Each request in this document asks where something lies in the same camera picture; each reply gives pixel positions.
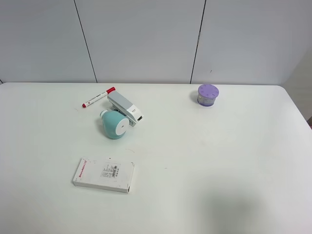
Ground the white grey stapler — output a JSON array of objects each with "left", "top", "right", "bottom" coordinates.
[{"left": 107, "top": 91, "right": 143, "bottom": 127}]

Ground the red and white marker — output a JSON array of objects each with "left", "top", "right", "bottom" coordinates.
[{"left": 82, "top": 87, "right": 116, "bottom": 108}]

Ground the purple lidded round container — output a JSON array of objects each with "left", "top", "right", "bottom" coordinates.
[{"left": 197, "top": 84, "right": 219, "bottom": 107}]

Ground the white flat cardboard box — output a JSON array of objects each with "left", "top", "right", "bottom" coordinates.
[{"left": 72, "top": 158, "right": 135, "bottom": 193}]

